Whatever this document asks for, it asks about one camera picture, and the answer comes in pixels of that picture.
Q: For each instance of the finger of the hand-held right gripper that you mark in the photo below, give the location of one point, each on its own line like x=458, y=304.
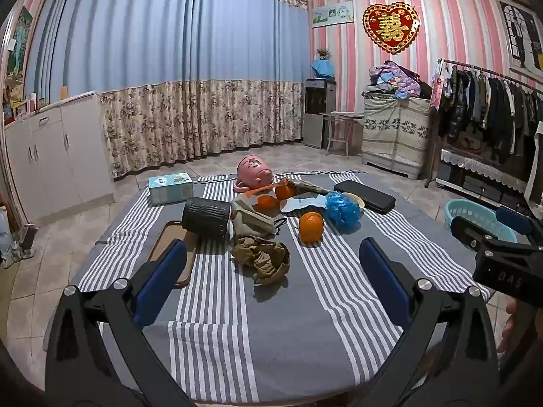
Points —
x=468, y=229
x=513, y=218

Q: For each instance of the blue cloth cover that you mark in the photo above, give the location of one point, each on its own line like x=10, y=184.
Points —
x=322, y=68

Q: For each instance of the wall poster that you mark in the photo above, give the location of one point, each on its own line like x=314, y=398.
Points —
x=19, y=42

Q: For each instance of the black flat case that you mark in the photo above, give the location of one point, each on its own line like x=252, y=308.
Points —
x=365, y=195

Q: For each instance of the grey water dispenser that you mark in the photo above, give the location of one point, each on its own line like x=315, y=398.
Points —
x=318, y=110

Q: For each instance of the cloth covered cabinet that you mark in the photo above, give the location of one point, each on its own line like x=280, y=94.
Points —
x=394, y=131

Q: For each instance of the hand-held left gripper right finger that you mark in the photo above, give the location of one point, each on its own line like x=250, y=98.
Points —
x=386, y=280

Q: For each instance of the framed black white picture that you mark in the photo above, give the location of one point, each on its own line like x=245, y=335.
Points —
x=519, y=34

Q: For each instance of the pink hanging bag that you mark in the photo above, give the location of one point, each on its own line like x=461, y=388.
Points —
x=437, y=89

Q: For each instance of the cream bowl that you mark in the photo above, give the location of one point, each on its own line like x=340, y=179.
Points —
x=358, y=201

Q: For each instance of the metal stool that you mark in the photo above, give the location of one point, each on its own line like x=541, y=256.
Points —
x=341, y=115

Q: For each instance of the patterned grey paper packet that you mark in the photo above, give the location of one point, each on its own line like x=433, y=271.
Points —
x=312, y=187

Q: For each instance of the low cabinet with lace cloth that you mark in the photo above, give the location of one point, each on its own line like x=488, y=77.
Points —
x=479, y=169

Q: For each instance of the row of hanging clothes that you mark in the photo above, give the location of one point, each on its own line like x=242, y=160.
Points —
x=492, y=106

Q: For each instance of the black ribbed cylinder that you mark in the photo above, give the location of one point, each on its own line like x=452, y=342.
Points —
x=206, y=218

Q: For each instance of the teal tissue box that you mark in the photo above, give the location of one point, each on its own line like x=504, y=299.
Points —
x=169, y=188

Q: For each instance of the small potted plant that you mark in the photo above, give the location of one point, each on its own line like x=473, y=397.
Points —
x=323, y=54

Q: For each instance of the orange plastic strip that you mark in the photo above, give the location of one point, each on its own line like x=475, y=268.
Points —
x=261, y=190

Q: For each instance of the pink pig mug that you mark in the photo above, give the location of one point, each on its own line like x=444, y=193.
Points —
x=252, y=171

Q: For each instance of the landscape wall picture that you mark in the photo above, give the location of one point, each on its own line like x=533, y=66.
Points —
x=333, y=12

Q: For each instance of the light blue white cloth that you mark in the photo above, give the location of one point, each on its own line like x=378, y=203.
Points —
x=303, y=202

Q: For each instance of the pile of clothes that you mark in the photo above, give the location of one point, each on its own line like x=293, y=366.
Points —
x=394, y=80

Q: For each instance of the teal plastic basket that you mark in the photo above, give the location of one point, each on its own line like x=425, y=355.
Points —
x=466, y=210

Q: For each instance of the grey white striped bedsheet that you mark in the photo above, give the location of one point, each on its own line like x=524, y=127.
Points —
x=331, y=305

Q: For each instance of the red heart wall decoration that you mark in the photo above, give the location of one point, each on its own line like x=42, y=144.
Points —
x=391, y=27

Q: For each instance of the blue floral curtain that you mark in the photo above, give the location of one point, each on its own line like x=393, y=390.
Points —
x=169, y=59

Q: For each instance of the white cabinet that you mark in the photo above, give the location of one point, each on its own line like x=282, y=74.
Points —
x=55, y=157

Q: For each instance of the wooden tray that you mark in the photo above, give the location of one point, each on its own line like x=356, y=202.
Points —
x=186, y=254

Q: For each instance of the person's right hand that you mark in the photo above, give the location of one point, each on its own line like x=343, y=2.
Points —
x=508, y=326

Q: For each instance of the bag on floor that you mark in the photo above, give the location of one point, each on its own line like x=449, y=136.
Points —
x=8, y=237

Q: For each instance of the orange fruit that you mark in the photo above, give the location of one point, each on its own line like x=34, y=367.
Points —
x=268, y=202
x=285, y=191
x=311, y=228

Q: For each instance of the metal clothes rack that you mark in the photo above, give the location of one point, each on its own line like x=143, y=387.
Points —
x=462, y=65

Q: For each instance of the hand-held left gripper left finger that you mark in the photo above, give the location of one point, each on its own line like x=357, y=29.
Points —
x=163, y=280

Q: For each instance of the beige face mask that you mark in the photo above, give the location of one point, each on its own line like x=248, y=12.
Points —
x=252, y=220

